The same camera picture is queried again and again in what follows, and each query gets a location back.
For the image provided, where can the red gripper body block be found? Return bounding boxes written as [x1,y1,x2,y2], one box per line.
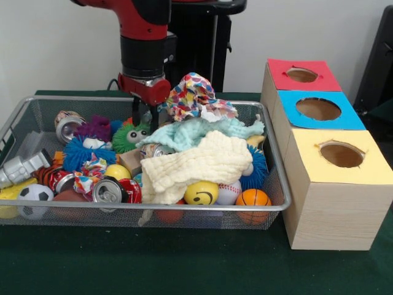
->
[118,73,172,107]

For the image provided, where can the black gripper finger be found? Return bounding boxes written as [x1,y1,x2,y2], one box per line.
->
[149,104,160,133]
[131,95,142,127]

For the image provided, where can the polka dot cloth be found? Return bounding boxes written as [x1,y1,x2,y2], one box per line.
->
[156,72,239,123]

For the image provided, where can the cream waffle cloth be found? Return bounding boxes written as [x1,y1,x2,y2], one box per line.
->
[138,130,254,227]

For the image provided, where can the grey crushed bottle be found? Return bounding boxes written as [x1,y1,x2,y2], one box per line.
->
[0,149,52,189]

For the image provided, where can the shallow silver mesh bin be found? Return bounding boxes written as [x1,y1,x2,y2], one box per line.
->
[0,95,292,230]

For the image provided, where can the wooden box with three holes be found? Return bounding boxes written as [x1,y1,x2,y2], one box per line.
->
[260,58,393,251]

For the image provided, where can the mint green waffle cloth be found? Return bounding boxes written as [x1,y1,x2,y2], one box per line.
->
[134,116,265,153]

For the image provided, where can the green spiky toy with eyes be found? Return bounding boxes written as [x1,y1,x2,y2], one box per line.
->
[112,118,152,154]

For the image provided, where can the purple knobbly toy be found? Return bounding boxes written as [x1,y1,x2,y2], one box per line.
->
[73,115,112,143]

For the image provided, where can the blue spiky toy small eyes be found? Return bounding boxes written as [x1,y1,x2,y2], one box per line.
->
[63,136,117,173]

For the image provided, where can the yellow smiley ball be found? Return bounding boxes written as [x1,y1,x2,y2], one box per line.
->
[184,181,220,206]

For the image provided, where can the small orange basketball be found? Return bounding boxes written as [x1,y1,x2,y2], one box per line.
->
[235,188,273,225]

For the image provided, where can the small soccer ball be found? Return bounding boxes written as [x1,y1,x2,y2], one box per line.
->
[17,183,55,221]

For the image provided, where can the dark green table cloth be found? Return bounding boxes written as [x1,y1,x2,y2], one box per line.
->
[0,89,393,295]
[367,98,393,124]

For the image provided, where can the black flat panel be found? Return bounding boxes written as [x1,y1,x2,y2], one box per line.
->
[352,4,393,114]

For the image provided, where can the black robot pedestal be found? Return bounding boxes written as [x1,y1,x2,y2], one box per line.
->
[165,0,248,92]

